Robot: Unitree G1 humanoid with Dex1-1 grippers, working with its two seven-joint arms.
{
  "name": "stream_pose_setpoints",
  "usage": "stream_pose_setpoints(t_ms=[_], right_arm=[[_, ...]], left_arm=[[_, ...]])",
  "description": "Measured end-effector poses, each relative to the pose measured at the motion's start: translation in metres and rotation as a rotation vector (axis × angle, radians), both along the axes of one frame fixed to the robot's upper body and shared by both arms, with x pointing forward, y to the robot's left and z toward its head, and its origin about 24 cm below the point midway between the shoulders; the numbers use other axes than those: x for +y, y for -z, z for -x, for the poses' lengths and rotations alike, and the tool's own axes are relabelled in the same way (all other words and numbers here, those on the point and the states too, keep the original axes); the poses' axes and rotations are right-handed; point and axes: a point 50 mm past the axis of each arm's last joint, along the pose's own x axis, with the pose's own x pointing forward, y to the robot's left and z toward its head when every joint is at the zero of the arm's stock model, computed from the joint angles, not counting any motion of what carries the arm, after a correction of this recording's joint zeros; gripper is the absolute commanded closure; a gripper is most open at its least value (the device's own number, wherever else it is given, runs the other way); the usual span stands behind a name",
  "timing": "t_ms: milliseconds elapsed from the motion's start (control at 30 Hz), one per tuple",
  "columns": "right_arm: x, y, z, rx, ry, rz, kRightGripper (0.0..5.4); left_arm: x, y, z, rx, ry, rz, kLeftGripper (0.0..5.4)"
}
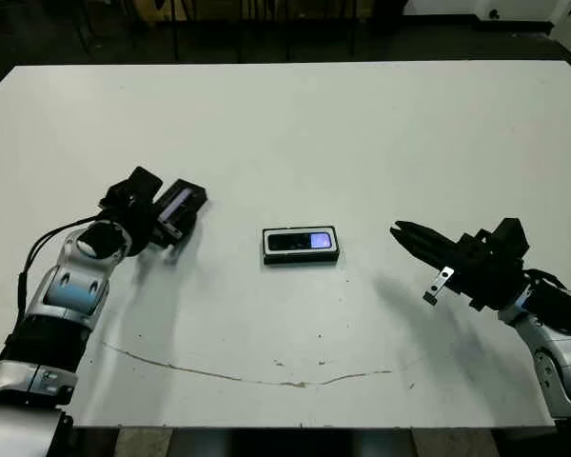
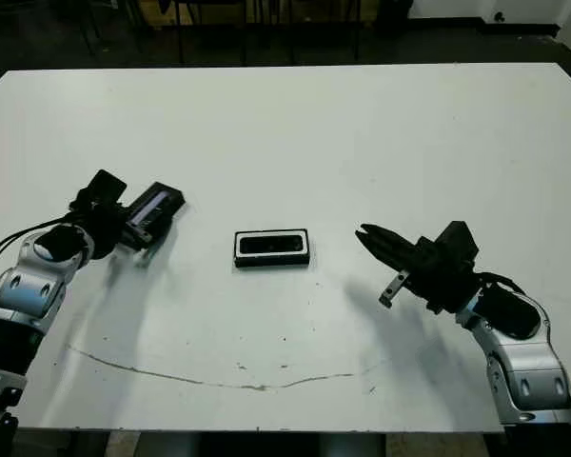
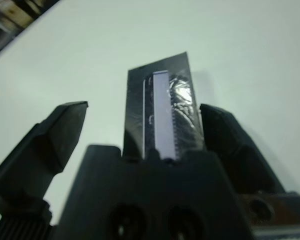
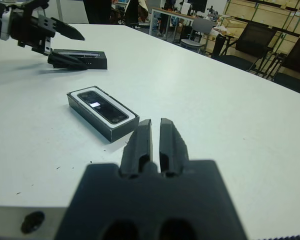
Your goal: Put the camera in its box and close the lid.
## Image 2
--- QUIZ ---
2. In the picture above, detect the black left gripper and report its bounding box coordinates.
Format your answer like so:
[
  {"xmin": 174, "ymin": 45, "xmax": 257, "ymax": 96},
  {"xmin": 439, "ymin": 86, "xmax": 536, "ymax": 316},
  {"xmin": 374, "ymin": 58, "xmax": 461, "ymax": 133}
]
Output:
[{"xmin": 69, "ymin": 188, "xmax": 154, "ymax": 261}]

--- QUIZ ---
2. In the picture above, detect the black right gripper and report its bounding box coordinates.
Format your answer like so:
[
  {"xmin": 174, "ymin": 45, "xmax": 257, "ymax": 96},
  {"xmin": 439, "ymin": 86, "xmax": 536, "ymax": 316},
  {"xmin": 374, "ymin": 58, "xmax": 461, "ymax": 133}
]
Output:
[{"xmin": 355, "ymin": 222, "xmax": 482, "ymax": 315}]

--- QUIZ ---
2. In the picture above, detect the black box lid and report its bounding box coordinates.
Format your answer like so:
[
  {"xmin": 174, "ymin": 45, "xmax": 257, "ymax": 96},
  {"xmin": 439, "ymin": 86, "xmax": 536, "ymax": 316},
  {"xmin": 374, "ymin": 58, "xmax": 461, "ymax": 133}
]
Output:
[{"xmin": 123, "ymin": 181, "xmax": 187, "ymax": 242}]

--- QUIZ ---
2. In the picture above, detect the black camera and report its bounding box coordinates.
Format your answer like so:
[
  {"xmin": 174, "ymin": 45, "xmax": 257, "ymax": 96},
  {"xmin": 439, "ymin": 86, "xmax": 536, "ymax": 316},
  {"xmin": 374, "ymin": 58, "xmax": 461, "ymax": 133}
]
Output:
[{"xmin": 240, "ymin": 233, "xmax": 302, "ymax": 253}]

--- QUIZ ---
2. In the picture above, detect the black box base white lining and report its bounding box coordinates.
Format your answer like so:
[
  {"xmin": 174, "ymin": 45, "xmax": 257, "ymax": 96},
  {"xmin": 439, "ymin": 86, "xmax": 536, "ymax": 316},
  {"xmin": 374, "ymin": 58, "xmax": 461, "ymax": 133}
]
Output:
[{"xmin": 232, "ymin": 228, "xmax": 311, "ymax": 271}]

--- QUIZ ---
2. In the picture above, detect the black trash bin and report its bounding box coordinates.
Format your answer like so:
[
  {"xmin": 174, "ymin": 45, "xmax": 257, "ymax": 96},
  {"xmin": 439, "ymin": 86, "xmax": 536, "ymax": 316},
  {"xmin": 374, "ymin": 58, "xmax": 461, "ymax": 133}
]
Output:
[{"xmin": 378, "ymin": 0, "xmax": 413, "ymax": 37}]

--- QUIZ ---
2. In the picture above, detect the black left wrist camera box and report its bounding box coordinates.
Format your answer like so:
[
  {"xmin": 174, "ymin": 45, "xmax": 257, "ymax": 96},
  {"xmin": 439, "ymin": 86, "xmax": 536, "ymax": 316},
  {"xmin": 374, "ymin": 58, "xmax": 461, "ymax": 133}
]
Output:
[{"xmin": 86, "ymin": 169, "xmax": 128, "ymax": 207}]

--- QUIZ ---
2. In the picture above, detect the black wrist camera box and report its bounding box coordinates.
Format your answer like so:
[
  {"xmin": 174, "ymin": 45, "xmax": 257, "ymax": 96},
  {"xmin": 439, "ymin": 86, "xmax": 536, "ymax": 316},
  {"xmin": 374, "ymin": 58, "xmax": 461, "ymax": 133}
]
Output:
[
  {"xmin": 435, "ymin": 220, "xmax": 481, "ymax": 275},
  {"xmin": 86, "ymin": 169, "xmax": 128, "ymax": 207}
]

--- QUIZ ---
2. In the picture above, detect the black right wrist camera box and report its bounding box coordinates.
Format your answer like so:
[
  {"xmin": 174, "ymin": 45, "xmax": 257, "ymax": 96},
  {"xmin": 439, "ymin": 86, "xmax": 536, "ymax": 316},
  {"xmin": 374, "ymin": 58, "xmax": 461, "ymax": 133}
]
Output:
[{"xmin": 435, "ymin": 220, "xmax": 481, "ymax": 275}]

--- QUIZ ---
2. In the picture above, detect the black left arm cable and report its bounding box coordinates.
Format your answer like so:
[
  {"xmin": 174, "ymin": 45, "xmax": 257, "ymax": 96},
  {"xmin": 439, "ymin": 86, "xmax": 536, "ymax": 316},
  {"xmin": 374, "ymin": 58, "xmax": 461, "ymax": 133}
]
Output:
[{"xmin": 0, "ymin": 216, "xmax": 77, "ymax": 282}]

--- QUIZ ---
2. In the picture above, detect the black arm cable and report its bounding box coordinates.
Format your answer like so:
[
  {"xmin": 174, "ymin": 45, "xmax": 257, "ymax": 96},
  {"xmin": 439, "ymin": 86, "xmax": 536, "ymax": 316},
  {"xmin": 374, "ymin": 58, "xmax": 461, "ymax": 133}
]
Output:
[
  {"xmin": 0, "ymin": 216, "xmax": 77, "ymax": 282},
  {"xmin": 475, "ymin": 270, "xmax": 528, "ymax": 296}
]

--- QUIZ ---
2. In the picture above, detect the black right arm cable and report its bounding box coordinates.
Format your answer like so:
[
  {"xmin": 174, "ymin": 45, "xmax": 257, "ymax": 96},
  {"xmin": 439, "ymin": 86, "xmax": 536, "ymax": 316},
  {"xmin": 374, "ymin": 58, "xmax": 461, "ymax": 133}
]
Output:
[{"xmin": 475, "ymin": 270, "xmax": 528, "ymax": 296}]

